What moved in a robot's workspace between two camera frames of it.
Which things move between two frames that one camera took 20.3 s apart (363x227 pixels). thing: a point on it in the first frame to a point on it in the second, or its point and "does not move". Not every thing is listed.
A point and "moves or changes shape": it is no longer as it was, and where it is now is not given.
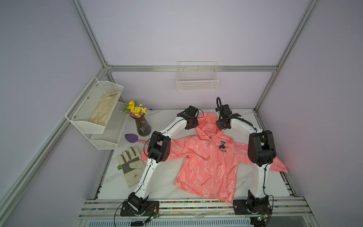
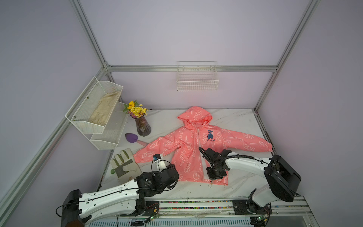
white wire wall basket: (197, 76) does not move
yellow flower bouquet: (135, 109) does not move
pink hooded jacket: (213, 160) moves or changes shape
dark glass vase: (143, 128) does not move
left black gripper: (195, 123) to (169, 166)
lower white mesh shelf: (108, 139) does not move
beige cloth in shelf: (102, 111) does not move
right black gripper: (220, 126) to (212, 176)
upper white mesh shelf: (91, 111) does not move
